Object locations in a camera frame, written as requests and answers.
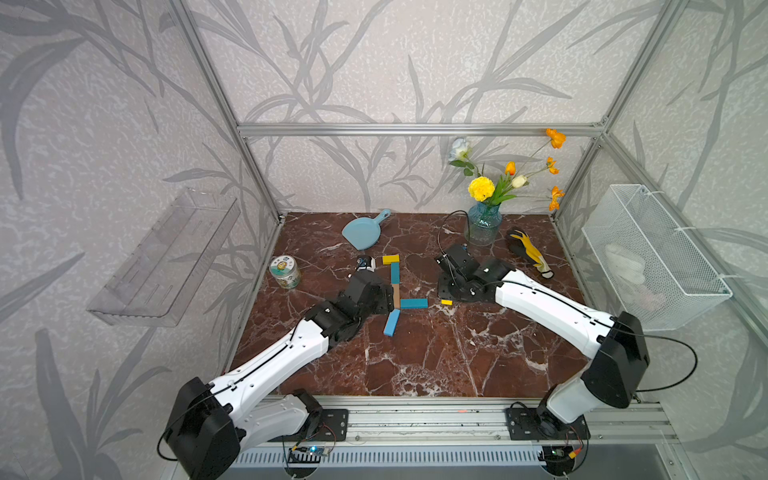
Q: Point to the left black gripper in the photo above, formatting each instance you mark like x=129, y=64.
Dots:
x=384, y=297

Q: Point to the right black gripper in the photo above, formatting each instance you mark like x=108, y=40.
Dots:
x=441, y=282

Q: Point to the tan wooden block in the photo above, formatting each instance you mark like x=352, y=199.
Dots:
x=396, y=296

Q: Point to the teal block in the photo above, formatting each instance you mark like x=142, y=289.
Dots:
x=416, y=303
x=395, y=273

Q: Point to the light blue block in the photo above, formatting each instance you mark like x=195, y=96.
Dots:
x=392, y=322

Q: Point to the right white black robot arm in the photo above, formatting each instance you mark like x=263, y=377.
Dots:
x=615, y=346

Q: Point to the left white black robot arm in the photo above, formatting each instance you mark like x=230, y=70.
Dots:
x=212, y=422

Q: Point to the light blue plastic dustpan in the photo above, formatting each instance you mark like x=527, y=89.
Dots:
x=362, y=233

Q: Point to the yellow black hand tool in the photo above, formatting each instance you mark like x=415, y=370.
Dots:
x=521, y=245

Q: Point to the round sunflower label can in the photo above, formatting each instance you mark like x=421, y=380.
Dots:
x=284, y=269

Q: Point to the yellow and orange artificial flowers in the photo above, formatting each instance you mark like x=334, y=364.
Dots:
x=494, y=191

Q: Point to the white cloth in basket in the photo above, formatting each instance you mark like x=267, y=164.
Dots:
x=625, y=264

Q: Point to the aluminium front rail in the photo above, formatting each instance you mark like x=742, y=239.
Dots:
x=421, y=421

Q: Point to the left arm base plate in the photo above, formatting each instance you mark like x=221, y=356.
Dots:
x=331, y=425

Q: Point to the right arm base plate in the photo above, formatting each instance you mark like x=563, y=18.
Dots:
x=525, y=423

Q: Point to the white wire mesh basket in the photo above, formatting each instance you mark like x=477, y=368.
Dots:
x=681, y=284

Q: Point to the clear acrylic wall shelf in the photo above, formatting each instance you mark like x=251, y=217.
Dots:
x=158, y=281

